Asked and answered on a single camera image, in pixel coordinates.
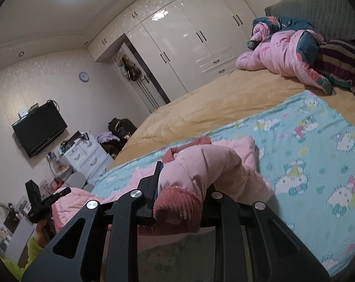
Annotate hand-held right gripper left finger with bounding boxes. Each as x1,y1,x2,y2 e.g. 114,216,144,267
21,161,166,282

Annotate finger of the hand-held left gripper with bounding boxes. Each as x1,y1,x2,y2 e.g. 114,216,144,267
39,187,72,212

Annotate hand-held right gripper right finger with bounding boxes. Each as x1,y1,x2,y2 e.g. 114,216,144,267
201,191,332,282

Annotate pink quilted jacket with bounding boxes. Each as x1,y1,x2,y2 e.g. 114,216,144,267
49,135,275,238

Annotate person's left forearm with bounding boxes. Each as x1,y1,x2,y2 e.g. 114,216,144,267
0,236,46,282

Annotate purple clothes pile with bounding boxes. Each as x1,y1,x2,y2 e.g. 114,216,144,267
97,132,121,145

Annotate pile of pink clothes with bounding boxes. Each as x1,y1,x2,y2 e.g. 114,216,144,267
235,15,337,96

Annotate person's left hand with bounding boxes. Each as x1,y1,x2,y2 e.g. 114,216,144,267
33,219,53,249

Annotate white drawer chest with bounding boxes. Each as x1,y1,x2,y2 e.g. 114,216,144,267
59,132,115,186

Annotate black bag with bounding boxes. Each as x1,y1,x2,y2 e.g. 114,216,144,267
108,118,137,138

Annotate black television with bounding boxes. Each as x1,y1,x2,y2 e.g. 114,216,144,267
12,103,68,158

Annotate room door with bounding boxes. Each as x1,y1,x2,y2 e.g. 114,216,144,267
114,39,171,114

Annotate cartoon print blue blanket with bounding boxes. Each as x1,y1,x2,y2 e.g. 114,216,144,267
92,90,355,280

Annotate bed with tan sheet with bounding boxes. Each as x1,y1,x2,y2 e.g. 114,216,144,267
91,65,355,282

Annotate hanging bags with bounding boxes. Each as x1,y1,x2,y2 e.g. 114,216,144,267
120,54,142,82

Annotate white glossy wardrobe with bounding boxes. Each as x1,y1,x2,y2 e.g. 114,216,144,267
87,0,258,94

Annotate striped purple blanket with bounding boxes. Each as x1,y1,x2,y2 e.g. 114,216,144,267
314,39,355,99

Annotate grey quilted headboard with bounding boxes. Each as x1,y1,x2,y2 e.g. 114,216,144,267
264,0,355,54

